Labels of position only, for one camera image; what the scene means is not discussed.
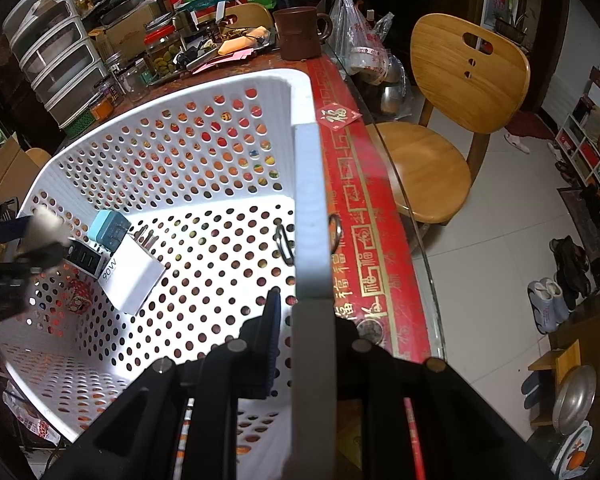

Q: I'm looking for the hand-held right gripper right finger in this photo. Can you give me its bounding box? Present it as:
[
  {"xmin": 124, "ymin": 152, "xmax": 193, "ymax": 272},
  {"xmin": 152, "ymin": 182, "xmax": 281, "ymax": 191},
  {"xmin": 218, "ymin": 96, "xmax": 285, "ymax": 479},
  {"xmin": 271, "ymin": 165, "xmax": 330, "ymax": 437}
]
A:
[{"xmin": 337, "ymin": 312, "xmax": 556, "ymax": 480}]

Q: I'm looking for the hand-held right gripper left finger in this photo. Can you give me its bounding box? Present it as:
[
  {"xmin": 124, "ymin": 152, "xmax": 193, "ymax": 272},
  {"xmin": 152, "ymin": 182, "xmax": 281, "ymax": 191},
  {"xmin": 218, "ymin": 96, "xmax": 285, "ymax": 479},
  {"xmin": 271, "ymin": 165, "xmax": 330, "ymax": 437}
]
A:
[{"xmin": 45, "ymin": 289, "xmax": 282, "ymax": 480}]

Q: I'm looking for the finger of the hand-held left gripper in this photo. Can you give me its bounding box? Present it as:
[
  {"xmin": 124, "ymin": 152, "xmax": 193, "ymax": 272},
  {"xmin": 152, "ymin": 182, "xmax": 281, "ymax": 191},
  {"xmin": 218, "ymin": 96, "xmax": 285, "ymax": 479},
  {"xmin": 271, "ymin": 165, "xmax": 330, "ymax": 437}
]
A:
[
  {"xmin": 0, "ymin": 242, "xmax": 73, "ymax": 323},
  {"xmin": 0, "ymin": 216, "xmax": 33, "ymax": 248}
]

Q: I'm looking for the small white charger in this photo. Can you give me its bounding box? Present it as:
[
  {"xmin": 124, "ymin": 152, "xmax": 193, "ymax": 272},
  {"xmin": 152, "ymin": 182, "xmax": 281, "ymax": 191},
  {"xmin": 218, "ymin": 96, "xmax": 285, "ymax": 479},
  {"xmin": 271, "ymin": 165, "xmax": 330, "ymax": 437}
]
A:
[{"xmin": 22, "ymin": 205, "xmax": 72, "ymax": 257}]

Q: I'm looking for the black multi-port charger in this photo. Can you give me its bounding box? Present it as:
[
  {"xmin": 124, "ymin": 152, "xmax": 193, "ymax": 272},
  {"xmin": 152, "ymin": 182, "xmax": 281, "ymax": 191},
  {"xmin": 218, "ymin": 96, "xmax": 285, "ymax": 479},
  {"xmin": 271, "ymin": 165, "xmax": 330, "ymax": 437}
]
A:
[{"xmin": 66, "ymin": 245, "xmax": 103, "ymax": 281}]

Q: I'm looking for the red patterned charger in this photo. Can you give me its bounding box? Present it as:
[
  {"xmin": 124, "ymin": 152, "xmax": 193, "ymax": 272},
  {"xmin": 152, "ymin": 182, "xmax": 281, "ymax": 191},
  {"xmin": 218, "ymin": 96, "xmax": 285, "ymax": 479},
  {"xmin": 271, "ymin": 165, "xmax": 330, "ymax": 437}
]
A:
[{"xmin": 62, "ymin": 280, "xmax": 93, "ymax": 315}]

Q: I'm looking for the teal charger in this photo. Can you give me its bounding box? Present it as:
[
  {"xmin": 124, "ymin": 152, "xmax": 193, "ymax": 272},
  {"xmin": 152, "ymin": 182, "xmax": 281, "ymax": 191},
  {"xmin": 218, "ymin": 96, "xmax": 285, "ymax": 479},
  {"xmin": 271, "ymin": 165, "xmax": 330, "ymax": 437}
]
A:
[{"xmin": 89, "ymin": 210, "xmax": 131, "ymax": 253}]

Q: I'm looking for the large white charger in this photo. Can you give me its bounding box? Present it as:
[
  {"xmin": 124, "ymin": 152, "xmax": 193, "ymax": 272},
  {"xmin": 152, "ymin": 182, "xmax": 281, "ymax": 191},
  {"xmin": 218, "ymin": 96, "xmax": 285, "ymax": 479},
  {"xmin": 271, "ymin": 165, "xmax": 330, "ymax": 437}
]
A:
[{"xmin": 97, "ymin": 240, "xmax": 167, "ymax": 317}]

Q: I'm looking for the white perforated plastic basket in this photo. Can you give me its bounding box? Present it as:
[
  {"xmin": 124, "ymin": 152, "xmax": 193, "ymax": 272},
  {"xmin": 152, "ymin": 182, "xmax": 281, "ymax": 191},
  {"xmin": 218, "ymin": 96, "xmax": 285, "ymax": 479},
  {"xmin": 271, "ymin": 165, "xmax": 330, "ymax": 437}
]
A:
[{"xmin": 0, "ymin": 67, "xmax": 338, "ymax": 480}]

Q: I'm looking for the coin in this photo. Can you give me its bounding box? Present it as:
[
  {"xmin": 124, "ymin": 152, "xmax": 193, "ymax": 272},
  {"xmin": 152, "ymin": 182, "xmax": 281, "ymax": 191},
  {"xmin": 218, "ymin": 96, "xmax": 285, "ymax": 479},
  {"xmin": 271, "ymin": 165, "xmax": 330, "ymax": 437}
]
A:
[{"xmin": 357, "ymin": 321, "xmax": 385, "ymax": 345}]

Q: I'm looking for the open cardboard box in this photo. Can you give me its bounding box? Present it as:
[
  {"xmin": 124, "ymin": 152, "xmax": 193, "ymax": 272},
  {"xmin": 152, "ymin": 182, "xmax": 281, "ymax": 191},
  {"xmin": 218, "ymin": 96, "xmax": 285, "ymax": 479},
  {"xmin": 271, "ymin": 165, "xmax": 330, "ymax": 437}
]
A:
[{"xmin": 0, "ymin": 132, "xmax": 33, "ymax": 218}]

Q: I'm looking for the red printed tablecloth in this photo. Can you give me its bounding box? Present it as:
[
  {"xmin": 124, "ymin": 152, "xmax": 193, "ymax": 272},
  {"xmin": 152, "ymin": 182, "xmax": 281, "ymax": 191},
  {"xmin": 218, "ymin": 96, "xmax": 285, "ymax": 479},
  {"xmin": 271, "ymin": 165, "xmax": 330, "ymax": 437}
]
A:
[{"xmin": 105, "ymin": 55, "xmax": 446, "ymax": 366}]

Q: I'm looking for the small green basket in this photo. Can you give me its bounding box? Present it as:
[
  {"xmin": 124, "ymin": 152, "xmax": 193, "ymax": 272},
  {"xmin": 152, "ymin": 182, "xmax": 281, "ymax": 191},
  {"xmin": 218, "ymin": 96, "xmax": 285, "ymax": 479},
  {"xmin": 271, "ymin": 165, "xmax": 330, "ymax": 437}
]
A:
[{"xmin": 60, "ymin": 110, "xmax": 103, "ymax": 137}]

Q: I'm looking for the small orange jar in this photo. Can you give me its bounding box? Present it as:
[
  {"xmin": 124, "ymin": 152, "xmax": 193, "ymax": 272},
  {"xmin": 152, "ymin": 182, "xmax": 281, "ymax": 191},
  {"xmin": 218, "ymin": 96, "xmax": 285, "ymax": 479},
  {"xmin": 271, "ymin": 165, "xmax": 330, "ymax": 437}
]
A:
[{"xmin": 91, "ymin": 91, "xmax": 116, "ymax": 120}]

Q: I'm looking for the snack packet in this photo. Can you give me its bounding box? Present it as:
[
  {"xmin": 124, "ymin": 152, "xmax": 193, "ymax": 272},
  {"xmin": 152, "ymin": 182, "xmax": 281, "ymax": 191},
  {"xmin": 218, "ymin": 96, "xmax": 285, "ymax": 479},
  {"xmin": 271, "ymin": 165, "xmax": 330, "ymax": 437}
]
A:
[{"xmin": 2, "ymin": 390, "xmax": 63, "ymax": 448}]

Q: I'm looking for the white plastic drawer unit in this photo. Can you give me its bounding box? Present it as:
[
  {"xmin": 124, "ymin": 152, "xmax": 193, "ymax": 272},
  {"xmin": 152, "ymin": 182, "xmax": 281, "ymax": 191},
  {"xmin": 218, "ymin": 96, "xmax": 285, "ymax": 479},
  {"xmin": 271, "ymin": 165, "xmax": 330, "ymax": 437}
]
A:
[{"xmin": 2, "ymin": 0, "xmax": 111, "ymax": 128}]

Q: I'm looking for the pair of blue slippers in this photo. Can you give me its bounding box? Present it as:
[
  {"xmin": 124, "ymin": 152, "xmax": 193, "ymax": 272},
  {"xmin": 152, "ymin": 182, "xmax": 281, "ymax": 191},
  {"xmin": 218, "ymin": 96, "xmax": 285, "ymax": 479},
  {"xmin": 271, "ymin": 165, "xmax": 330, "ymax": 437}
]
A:
[{"xmin": 521, "ymin": 370, "xmax": 548, "ymax": 413}]

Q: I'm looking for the empty glass jar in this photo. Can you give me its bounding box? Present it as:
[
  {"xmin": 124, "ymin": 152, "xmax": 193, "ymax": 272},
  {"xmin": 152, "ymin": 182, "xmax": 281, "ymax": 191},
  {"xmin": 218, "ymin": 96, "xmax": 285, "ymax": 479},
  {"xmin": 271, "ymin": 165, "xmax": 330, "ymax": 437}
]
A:
[{"xmin": 117, "ymin": 57, "xmax": 148, "ymax": 93}]

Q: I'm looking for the pair of grey slippers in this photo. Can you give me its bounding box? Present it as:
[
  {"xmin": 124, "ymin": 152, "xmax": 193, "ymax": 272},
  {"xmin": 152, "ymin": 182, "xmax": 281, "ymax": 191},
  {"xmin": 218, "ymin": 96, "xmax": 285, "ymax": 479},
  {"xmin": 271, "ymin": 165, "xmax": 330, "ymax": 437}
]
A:
[{"xmin": 527, "ymin": 277, "xmax": 572, "ymax": 335}]

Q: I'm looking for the wooden stool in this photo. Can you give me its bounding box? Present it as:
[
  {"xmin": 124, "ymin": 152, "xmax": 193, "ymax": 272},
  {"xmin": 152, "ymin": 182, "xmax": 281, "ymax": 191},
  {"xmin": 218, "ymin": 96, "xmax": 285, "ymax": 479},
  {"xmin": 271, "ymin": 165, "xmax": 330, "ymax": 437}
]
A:
[{"xmin": 527, "ymin": 339, "xmax": 581, "ymax": 428}]

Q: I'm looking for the red diamond paper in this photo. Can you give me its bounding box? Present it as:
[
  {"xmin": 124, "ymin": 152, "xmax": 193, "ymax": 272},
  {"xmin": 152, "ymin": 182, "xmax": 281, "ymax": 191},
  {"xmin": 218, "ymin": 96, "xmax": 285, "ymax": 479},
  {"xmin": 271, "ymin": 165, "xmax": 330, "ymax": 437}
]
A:
[{"xmin": 315, "ymin": 104, "xmax": 363, "ymax": 132}]

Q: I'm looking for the metal pot lid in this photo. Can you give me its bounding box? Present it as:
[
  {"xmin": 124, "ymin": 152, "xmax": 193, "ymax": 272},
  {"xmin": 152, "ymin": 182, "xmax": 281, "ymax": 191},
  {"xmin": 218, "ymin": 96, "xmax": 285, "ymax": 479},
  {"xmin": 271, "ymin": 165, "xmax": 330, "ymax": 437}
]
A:
[{"xmin": 550, "ymin": 364, "xmax": 598, "ymax": 436}]

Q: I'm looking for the glass jar with pickles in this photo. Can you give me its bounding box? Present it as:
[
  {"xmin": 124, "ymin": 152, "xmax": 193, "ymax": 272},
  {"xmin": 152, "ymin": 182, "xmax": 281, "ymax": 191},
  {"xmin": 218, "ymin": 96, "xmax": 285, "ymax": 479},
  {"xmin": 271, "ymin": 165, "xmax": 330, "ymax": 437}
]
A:
[{"xmin": 145, "ymin": 27, "xmax": 186, "ymax": 78}]

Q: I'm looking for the closed cardboard box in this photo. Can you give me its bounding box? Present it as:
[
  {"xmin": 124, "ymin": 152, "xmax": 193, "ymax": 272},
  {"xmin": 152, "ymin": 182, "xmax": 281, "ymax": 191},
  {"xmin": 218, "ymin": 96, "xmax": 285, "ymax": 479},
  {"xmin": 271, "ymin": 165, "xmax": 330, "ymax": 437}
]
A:
[{"xmin": 87, "ymin": 0, "xmax": 171, "ymax": 56}]

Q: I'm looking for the pair of black shoes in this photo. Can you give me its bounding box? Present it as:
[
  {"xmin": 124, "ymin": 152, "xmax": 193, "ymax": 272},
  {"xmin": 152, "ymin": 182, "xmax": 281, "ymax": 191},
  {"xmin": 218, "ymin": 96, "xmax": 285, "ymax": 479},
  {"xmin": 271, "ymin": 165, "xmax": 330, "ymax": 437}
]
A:
[{"xmin": 550, "ymin": 236, "xmax": 593, "ymax": 311}]

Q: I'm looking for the patterned plate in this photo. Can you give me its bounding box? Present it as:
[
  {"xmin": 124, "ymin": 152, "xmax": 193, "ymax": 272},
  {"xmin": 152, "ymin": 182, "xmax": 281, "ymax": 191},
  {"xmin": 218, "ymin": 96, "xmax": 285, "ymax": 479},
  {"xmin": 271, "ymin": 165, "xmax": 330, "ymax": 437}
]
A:
[{"xmin": 550, "ymin": 420, "xmax": 595, "ymax": 480}]

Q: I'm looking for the steel pot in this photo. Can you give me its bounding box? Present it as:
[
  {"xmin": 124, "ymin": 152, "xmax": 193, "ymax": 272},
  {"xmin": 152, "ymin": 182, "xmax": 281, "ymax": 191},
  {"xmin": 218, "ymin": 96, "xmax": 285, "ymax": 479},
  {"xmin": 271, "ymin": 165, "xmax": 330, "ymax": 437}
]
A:
[{"xmin": 377, "ymin": 82, "xmax": 413, "ymax": 116}]

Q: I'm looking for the dark doormat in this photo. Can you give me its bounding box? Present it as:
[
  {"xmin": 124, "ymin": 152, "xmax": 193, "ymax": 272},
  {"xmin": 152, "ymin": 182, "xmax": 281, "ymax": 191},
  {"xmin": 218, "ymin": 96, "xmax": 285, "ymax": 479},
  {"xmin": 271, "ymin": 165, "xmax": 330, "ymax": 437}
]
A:
[{"xmin": 557, "ymin": 187, "xmax": 600, "ymax": 261}]

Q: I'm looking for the wooden chair with cutout back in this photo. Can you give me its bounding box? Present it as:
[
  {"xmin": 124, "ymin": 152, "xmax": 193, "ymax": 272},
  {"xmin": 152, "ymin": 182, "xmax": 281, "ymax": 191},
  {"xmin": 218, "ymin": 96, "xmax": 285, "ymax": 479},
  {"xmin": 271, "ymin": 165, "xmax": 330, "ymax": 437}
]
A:
[{"xmin": 372, "ymin": 12, "xmax": 531, "ymax": 226}]

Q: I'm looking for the white slipper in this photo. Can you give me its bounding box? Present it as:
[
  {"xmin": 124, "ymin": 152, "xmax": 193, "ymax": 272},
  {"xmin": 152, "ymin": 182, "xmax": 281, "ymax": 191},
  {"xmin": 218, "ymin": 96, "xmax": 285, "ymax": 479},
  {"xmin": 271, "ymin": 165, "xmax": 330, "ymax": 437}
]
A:
[{"xmin": 504, "ymin": 130, "xmax": 531, "ymax": 155}]

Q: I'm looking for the cluttered metal tray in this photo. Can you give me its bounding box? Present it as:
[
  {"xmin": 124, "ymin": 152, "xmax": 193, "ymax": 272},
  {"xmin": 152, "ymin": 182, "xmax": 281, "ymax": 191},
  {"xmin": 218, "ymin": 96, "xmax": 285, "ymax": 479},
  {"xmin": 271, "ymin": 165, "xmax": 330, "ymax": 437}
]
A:
[{"xmin": 147, "ymin": 25, "xmax": 281, "ymax": 83}]

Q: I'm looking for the brown mug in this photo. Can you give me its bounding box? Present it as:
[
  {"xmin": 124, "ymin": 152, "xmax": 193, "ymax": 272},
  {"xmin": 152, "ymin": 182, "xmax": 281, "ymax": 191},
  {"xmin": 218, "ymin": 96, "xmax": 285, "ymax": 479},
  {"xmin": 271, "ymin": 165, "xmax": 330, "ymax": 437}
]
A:
[{"xmin": 272, "ymin": 6, "xmax": 333, "ymax": 61}]

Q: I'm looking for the red floor mat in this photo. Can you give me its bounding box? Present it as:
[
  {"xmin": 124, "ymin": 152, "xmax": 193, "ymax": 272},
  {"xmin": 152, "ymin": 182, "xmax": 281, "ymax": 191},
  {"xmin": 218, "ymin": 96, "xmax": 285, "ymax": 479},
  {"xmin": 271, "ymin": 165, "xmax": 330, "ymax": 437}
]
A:
[{"xmin": 507, "ymin": 110, "xmax": 556, "ymax": 141}]

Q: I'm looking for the clear plastic bag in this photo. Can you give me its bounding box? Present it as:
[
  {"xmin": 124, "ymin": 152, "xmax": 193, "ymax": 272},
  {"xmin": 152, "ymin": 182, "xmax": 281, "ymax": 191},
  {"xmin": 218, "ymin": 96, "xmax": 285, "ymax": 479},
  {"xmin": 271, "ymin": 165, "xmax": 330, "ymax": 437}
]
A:
[{"xmin": 327, "ymin": 0, "xmax": 406, "ymax": 86}]

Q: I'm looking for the white cube shelf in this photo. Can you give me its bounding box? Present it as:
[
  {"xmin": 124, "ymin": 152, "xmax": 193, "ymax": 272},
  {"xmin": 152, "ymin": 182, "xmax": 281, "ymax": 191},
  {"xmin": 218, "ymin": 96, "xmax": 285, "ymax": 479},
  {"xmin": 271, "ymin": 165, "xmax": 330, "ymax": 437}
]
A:
[{"xmin": 547, "ymin": 52, "xmax": 600, "ymax": 241}]

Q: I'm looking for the potted plant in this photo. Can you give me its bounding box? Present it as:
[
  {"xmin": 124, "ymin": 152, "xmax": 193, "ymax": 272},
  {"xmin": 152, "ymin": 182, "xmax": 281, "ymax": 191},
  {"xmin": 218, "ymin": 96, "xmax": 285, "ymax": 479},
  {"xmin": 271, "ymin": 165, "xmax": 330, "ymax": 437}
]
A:
[{"xmin": 492, "ymin": 0, "xmax": 538, "ymax": 43}]

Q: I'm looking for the metal ring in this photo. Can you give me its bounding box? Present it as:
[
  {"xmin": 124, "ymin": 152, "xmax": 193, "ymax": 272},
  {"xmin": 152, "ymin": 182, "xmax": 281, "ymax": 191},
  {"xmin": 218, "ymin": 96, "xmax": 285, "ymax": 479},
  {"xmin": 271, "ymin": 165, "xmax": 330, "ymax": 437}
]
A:
[{"xmin": 274, "ymin": 214, "xmax": 343, "ymax": 267}]

